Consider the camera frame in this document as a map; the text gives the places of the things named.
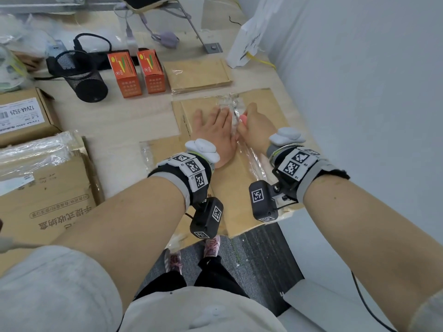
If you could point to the person's right hand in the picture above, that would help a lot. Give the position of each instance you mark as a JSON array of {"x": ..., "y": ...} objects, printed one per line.
[{"x": 258, "y": 129}]

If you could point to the person's left hand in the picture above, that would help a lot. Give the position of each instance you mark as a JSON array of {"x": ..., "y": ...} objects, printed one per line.
[{"x": 214, "y": 129}]

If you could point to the person's right fingers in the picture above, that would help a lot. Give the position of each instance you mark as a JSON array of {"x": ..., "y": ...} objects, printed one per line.
[{"x": 247, "y": 119}]

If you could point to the person's left little finger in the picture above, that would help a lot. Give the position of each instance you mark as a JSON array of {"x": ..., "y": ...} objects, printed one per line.
[{"x": 197, "y": 119}]

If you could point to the person's left thumb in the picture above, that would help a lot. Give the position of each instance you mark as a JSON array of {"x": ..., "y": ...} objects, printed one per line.
[{"x": 235, "y": 137}]

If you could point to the pink utility cutter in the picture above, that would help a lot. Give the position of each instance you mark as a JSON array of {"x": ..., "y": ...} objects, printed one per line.
[{"x": 243, "y": 119}]

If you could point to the large kraft paper packet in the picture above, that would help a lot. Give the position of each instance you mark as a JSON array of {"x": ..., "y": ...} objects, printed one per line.
[{"x": 266, "y": 110}]

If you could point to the person's right forearm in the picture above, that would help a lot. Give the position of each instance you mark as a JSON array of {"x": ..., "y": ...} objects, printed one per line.
[{"x": 370, "y": 238}]

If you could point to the person's left forearm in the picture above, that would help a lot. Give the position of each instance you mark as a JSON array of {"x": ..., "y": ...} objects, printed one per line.
[{"x": 131, "y": 224}]

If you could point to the clear plastic wrapper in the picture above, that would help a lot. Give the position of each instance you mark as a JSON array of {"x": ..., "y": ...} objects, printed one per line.
[{"x": 252, "y": 159}]

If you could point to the white left wrist tracker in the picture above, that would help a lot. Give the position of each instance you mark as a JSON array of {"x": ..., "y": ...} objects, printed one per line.
[{"x": 204, "y": 148}]

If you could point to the white wrist tracker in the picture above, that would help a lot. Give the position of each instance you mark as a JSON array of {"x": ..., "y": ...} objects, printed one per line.
[
  {"x": 204, "y": 148},
  {"x": 287, "y": 135}
]

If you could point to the white right wrist tracker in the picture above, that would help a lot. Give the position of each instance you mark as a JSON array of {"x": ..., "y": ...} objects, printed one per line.
[{"x": 287, "y": 135}]

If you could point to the small wrapped kraft envelope pack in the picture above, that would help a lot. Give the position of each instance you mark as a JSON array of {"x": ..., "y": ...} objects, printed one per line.
[{"x": 199, "y": 74}]

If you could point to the kraft packet in plastic bag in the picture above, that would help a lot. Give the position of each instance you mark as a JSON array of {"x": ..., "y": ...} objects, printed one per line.
[{"x": 157, "y": 150}]

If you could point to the left wristband with marker tags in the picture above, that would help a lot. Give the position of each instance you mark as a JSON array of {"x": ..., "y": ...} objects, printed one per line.
[{"x": 193, "y": 171}]

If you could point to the wristband with marker tags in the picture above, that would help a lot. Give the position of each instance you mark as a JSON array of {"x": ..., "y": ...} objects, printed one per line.
[
  {"x": 193, "y": 171},
  {"x": 301, "y": 165}
]

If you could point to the orange carton box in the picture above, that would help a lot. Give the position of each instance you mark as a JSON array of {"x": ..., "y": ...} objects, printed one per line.
[
  {"x": 152, "y": 70},
  {"x": 125, "y": 74}
]

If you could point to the right wristband with marker tags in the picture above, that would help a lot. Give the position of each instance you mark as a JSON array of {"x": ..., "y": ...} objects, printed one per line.
[{"x": 301, "y": 165}]

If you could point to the grey metal stand leg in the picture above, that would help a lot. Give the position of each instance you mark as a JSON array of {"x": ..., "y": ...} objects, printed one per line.
[{"x": 202, "y": 36}]

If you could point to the white paper bag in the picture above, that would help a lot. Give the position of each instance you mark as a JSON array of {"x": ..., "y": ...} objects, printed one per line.
[{"x": 247, "y": 34}]

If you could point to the white charger plug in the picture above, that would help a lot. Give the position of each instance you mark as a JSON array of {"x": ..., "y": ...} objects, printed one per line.
[{"x": 132, "y": 43}]

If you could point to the black power strip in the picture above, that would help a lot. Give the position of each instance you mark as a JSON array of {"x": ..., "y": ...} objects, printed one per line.
[{"x": 103, "y": 60}]

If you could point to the pink right shoe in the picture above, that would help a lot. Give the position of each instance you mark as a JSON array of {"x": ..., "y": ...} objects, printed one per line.
[{"x": 211, "y": 246}]

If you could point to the pink shoe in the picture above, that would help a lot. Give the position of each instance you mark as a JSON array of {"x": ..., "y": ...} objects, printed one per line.
[
  {"x": 174, "y": 261},
  {"x": 211, "y": 246}
]

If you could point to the black mesh pen holder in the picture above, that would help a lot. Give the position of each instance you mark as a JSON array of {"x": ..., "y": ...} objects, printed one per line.
[{"x": 84, "y": 79}]

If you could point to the tablet with yellow case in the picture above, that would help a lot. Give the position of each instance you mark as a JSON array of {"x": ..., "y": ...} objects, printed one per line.
[{"x": 143, "y": 1}]

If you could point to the black trousers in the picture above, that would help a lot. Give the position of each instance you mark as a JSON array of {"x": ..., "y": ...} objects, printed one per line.
[{"x": 214, "y": 273}]

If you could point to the pink left shoe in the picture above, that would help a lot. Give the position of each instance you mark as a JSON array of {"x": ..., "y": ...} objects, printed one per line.
[{"x": 174, "y": 261}]

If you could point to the clear plastic bag bundle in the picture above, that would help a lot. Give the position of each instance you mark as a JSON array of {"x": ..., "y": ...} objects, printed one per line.
[{"x": 31, "y": 155}]

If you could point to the cardboard box with white label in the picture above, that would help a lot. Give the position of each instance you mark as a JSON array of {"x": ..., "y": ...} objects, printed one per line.
[{"x": 24, "y": 115}]

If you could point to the large printed cardboard box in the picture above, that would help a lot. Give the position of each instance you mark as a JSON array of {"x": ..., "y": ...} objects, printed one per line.
[{"x": 45, "y": 207}]

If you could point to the white board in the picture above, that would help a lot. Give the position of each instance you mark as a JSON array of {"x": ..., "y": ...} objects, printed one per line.
[{"x": 322, "y": 307}]

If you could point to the crumpled clear plastic bags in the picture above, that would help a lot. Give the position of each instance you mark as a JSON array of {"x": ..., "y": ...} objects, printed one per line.
[{"x": 24, "y": 32}]

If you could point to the white shirt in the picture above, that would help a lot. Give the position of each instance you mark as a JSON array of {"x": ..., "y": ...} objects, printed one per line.
[{"x": 55, "y": 293}]

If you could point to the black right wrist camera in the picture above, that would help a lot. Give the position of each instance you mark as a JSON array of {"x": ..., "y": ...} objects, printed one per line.
[{"x": 263, "y": 202}]

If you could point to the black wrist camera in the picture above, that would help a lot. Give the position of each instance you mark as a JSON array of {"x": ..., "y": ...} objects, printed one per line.
[
  {"x": 263, "y": 202},
  {"x": 207, "y": 217}
]

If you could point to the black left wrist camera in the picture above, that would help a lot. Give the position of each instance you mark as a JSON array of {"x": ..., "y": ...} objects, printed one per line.
[{"x": 207, "y": 217}]

